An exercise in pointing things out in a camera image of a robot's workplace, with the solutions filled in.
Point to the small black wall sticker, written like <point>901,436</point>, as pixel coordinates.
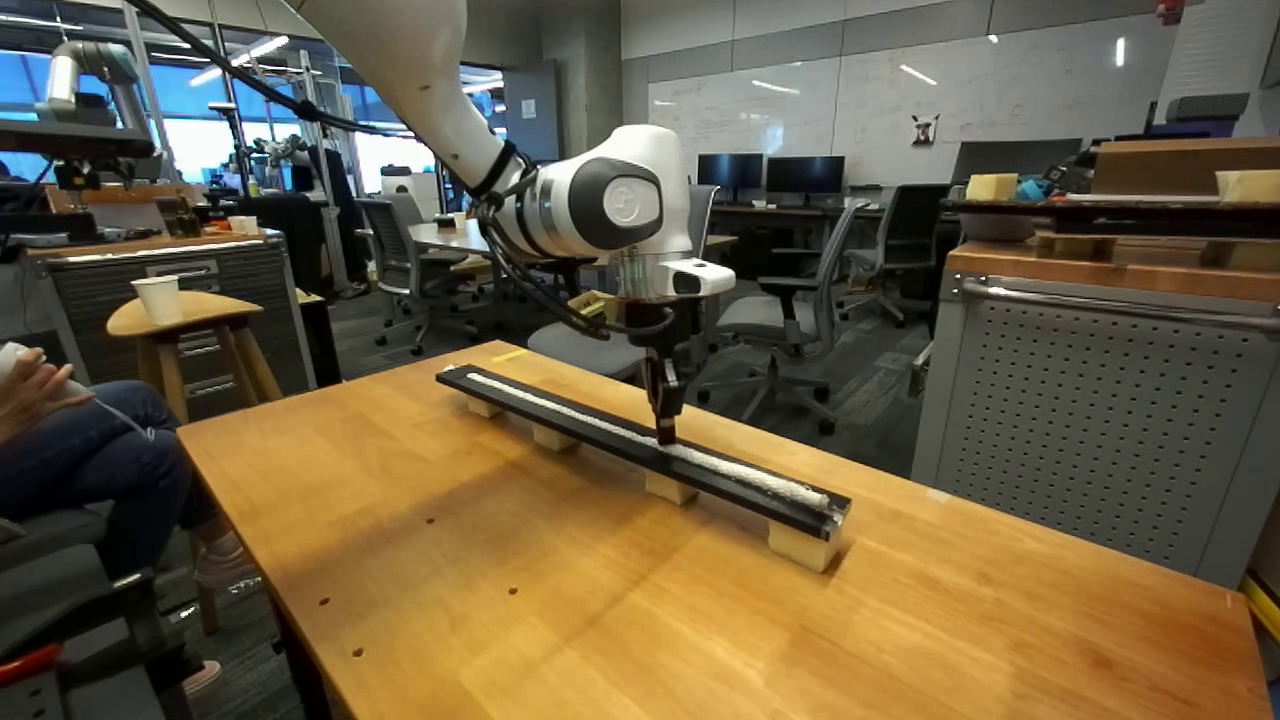
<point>925,129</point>

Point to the long black grooved rail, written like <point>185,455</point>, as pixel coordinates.
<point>761,502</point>

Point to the round wooden stool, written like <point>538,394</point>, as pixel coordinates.
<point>227,311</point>

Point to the yellow foam block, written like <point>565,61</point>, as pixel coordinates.
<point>1248,187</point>
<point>991,190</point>

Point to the person's hand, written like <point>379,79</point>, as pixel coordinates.
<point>33,394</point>

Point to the grey office chair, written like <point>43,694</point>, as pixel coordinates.
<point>802,315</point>
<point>586,348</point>

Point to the light rail support block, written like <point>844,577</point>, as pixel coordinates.
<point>802,545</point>
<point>551,436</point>
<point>669,490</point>
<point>481,405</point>

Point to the black mesh office chair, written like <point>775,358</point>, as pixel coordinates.
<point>392,253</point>

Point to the person's leg in jeans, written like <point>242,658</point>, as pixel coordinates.
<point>123,465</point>

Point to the brown cardboard box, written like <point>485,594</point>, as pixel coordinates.
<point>1172,165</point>

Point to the red chair part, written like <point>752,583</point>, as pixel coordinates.
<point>29,666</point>

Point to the light sneaker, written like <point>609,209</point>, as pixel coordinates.
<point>201,678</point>

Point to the yellow bar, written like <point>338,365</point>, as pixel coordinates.
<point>1265,611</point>

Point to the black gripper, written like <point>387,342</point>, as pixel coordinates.
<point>652,328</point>

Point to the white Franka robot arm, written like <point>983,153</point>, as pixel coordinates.
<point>614,201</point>

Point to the black computer monitor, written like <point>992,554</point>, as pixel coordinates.
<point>739,177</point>
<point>804,177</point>

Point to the white lamp head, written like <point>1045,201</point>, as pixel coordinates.
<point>62,80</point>

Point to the white paper cup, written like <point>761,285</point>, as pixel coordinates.
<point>158,297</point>

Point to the dark drawer cabinet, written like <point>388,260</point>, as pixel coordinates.
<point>254,282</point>

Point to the grey perforated metal cabinet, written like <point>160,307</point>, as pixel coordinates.
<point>1095,412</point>

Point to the white handheld controller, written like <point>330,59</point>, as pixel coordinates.
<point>15,355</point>

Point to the black tray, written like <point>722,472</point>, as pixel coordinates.
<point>1133,214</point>

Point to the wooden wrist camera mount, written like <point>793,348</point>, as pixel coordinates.
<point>588,311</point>

